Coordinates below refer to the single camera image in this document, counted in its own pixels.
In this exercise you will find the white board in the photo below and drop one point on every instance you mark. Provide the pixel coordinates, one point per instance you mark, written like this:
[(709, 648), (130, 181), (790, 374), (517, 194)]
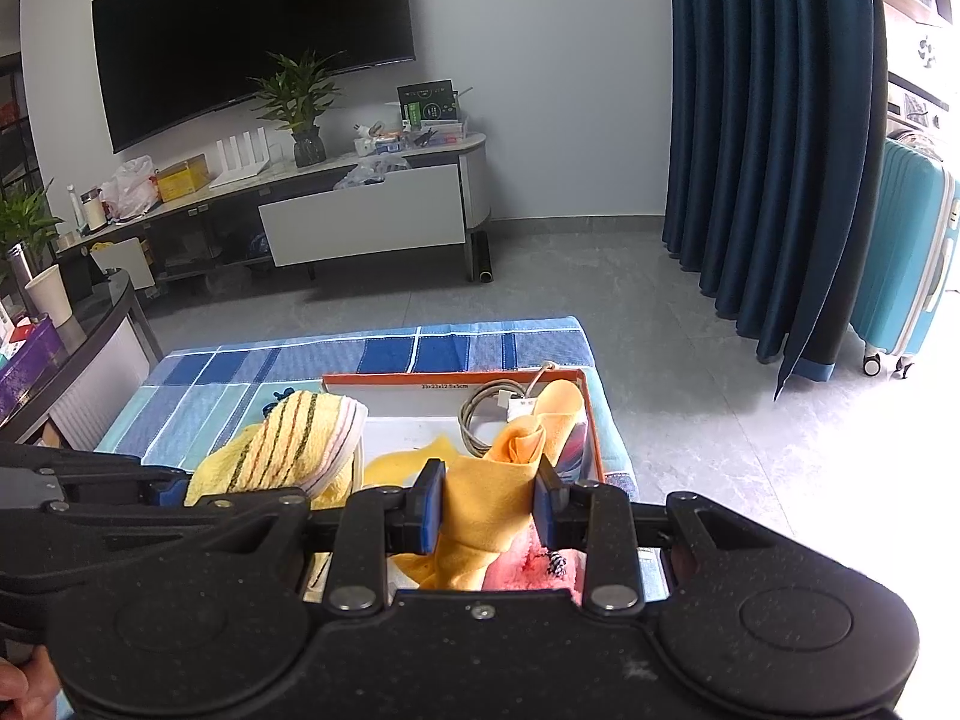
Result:
[(124, 262)]

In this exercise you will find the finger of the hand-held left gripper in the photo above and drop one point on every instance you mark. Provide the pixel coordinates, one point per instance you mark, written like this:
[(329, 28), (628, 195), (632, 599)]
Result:
[(169, 493)]

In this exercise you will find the yellow box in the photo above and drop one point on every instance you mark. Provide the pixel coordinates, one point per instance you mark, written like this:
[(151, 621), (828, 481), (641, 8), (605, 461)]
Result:
[(184, 180)]

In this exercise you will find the purple basket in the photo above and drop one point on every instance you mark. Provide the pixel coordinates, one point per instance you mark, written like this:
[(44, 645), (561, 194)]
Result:
[(30, 367)]

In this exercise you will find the white shelf unit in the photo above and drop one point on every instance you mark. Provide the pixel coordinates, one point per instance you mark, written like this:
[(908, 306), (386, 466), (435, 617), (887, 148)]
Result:
[(922, 52)]

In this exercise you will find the grey and white television console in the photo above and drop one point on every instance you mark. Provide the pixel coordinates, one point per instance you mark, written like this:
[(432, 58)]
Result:
[(360, 221)]

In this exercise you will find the dark green box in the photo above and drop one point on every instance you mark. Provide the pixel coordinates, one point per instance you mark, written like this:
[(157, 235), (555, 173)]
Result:
[(427, 103)]

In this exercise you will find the blue plaid blanket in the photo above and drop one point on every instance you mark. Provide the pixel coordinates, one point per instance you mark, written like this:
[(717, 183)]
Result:
[(225, 375)]

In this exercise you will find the black framed glass door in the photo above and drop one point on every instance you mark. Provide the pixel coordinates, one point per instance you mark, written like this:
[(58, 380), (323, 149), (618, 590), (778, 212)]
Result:
[(15, 127)]

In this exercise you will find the orange cloth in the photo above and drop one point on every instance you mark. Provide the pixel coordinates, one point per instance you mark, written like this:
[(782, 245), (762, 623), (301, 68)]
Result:
[(487, 495)]

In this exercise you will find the white box with orange rim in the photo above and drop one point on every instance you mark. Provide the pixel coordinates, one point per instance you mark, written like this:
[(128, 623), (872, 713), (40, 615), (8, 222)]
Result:
[(405, 420)]

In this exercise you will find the black wall television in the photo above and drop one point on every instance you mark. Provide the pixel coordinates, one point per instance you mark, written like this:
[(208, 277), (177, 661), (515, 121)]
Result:
[(247, 30)]

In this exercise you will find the purple printed packet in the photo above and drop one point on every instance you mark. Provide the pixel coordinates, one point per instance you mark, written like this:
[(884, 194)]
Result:
[(577, 450)]

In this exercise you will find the yellow striped towel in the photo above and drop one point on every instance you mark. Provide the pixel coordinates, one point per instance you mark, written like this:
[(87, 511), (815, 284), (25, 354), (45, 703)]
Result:
[(277, 450)]

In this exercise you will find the white jar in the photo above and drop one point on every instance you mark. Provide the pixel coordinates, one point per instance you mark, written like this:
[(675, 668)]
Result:
[(94, 214)]

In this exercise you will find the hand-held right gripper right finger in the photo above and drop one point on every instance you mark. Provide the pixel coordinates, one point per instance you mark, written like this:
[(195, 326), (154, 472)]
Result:
[(546, 502)]

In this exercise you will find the dark blue curtain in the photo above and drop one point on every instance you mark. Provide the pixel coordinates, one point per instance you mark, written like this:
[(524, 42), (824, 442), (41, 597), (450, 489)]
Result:
[(765, 127)]

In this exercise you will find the clear tray of small things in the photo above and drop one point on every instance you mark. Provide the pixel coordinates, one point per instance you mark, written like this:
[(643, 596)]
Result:
[(405, 141)]

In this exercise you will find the green plant in white pot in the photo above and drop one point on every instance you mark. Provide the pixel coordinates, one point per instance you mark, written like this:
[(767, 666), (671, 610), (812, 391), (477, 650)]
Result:
[(49, 296)]

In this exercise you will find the bamboo plant in glass vase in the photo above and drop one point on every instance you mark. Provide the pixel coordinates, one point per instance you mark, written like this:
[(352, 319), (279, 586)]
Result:
[(309, 150)]

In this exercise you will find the black rolled mat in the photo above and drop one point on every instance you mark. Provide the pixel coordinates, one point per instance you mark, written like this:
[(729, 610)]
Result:
[(482, 259)]

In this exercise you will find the steel thermos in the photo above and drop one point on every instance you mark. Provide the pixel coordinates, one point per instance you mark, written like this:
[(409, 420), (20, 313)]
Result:
[(19, 270)]

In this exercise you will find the pink fluffy pouch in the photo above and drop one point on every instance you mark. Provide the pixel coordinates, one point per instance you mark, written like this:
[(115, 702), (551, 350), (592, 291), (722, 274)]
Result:
[(517, 570)]

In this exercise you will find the person's left hand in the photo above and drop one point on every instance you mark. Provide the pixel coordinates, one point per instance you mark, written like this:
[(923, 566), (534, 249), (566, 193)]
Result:
[(26, 690)]

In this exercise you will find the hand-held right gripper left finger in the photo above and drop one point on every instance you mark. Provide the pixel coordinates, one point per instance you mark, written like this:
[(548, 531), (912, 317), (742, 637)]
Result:
[(431, 502)]

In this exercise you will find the yellow sponge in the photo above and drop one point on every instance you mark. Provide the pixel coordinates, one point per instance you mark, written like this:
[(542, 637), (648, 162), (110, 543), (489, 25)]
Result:
[(405, 465)]

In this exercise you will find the light blue suitcase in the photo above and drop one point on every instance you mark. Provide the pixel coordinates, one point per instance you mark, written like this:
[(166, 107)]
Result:
[(900, 262)]

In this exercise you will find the white slim bottle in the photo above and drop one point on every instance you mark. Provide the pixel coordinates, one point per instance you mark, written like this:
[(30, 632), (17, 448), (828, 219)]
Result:
[(73, 206)]

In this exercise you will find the white plastic bag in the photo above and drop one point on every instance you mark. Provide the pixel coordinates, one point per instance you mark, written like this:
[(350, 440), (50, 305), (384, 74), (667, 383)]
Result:
[(131, 191)]

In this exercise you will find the clear plastic bag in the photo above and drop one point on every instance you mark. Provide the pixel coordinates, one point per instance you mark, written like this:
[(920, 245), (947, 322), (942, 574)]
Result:
[(367, 174)]

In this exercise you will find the white router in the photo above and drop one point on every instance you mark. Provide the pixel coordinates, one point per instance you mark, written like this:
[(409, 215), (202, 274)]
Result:
[(240, 176)]

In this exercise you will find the round black glass table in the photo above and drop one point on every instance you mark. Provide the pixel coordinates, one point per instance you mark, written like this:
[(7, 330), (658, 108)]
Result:
[(97, 390)]

